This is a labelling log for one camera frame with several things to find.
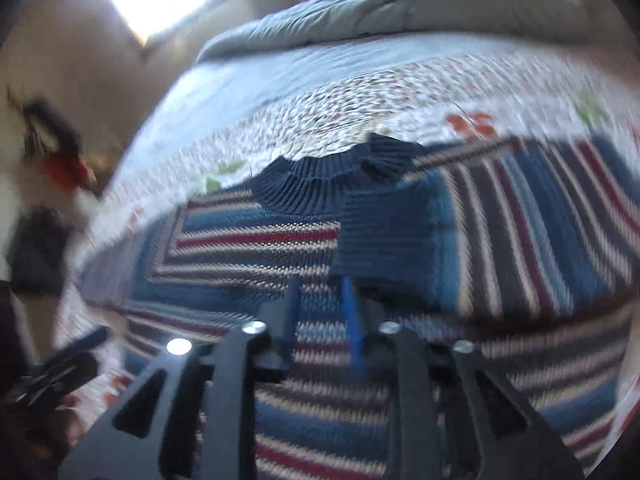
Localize striped blue knit sweater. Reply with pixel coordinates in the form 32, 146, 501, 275
77, 134, 639, 479

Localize white floral quilt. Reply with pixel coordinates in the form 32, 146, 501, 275
54, 34, 640, 470

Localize grey-blue duvet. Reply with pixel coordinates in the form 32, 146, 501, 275
196, 0, 593, 63

